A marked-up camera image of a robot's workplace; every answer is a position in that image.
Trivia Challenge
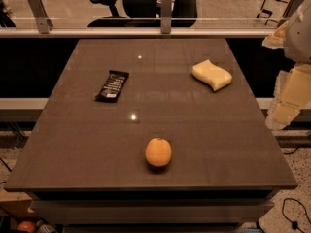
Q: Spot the black floor cable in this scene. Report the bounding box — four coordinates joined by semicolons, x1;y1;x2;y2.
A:
281;143;311;233

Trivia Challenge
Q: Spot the orange object under table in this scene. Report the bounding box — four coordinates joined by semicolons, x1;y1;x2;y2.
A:
17;220;37;233

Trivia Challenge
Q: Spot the orange fruit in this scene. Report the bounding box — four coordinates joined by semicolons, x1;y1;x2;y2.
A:
145;138;172;167

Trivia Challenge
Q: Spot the left metal railing bracket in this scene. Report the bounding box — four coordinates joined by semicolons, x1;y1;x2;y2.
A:
27;0;53;34

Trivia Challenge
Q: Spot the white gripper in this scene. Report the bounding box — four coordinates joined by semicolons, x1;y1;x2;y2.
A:
262;0;311;130

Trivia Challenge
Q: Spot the middle metal railing bracket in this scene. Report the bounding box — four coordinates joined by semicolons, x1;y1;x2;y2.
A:
160;0;172;34

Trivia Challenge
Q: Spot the black rxbar chocolate wrapper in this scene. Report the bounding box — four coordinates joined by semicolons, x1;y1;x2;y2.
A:
94;70;129;102

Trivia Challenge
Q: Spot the wooden frame in background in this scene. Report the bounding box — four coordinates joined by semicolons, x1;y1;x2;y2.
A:
256;0;293;25

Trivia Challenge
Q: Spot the black office chair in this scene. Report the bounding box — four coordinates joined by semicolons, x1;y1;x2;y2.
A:
88;0;197;27

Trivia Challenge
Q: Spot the yellow wavy sponge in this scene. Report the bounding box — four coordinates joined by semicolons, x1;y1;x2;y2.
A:
192;59;232;92

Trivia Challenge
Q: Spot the right metal railing bracket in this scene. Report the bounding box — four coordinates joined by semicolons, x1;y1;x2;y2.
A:
278;0;304;26

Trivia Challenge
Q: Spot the metal railing bracket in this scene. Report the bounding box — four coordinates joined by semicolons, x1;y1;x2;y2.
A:
160;0;172;34
27;0;53;34
278;0;304;26

